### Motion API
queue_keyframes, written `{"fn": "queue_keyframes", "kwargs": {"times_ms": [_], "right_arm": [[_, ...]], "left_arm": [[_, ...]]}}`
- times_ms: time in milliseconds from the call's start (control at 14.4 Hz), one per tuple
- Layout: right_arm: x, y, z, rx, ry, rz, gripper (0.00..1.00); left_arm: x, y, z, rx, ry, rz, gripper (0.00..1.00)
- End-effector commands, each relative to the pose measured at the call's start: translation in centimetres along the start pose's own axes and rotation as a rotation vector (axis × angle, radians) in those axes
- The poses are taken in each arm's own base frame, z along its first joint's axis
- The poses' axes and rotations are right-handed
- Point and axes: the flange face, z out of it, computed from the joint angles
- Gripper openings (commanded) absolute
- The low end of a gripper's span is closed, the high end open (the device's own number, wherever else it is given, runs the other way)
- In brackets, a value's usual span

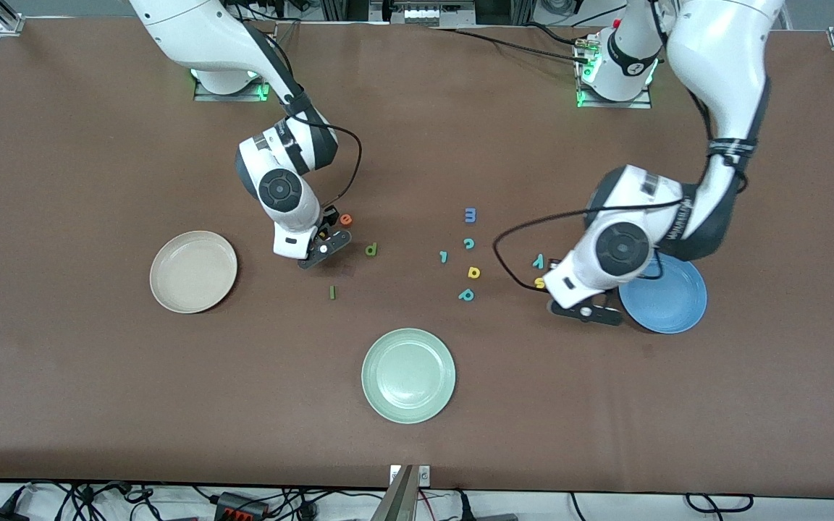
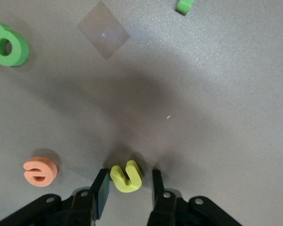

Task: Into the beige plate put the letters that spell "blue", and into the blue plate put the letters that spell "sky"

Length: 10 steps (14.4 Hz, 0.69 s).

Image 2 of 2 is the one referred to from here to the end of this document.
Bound clear tape patch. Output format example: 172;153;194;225
77;0;131;60

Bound green foam letter l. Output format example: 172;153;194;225
175;0;196;14

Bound orange foam letter e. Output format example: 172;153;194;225
23;156;58;188

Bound green foam letter p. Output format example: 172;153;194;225
0;22;30;67

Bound yellow foam letter u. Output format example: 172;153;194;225
109;160;143;194

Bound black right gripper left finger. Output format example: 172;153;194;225
0;169;110;226

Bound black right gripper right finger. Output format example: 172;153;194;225
148;169;242;226

